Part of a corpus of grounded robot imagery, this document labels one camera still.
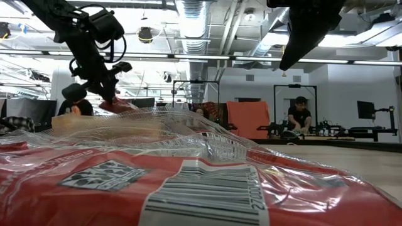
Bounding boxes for black table frame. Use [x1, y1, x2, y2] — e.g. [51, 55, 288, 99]
[249, 137, 402, 154]

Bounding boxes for black monitor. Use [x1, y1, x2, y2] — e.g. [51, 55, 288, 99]
[357, 100, 376, 120]

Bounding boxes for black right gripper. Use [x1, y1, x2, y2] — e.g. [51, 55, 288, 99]
[266, 0, 346, 70]

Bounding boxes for plaid cloth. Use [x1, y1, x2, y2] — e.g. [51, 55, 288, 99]
[0, 116, 35, 134]

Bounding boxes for black metal frame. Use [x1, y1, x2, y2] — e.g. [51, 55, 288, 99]
[273, 83, 318, 130]
[172, 80, 220, 107]

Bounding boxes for red popcorn bag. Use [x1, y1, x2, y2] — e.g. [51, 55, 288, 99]
[0, 106, 402, 226]
[99, 96, 139, 114]

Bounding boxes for long ceiling light strip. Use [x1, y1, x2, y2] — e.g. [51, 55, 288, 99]
[0, 48, 402, 67]

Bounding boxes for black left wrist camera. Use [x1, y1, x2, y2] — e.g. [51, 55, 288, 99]
[89, 8, 126, 44]

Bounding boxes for silver ventilation duct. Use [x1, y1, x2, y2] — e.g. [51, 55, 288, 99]
[175, 0, 210, 100]
[249, 6, 291, 59]

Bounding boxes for black background workstation table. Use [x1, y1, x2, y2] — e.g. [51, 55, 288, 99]
[347, 126, 399, 142]

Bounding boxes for black background panel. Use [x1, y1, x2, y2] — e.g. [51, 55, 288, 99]
[131, 97, 156, 109]

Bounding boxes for black partition panel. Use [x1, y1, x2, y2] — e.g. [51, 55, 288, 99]
[5, 98, 58, 132]

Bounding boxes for white column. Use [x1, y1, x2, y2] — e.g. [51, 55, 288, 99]
[50, 65, 78, 109]

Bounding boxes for black background robot arms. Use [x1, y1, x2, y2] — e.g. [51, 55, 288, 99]
[257, 121, 346, 139]

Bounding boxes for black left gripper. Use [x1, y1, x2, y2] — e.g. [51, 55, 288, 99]
[62, 34, 133, 104]

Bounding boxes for red patterned cloth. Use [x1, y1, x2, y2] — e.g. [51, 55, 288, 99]
[191, 102, 227, 125]

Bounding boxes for person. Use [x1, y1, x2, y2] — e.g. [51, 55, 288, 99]
[57, 99, 94, 117]
[287, 95, 313, 134]

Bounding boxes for orange cloth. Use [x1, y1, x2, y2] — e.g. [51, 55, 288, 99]
[226, 100, 271, 139]

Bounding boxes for black hanging ceiling device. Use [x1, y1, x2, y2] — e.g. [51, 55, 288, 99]
[137, 26, 155, 45]

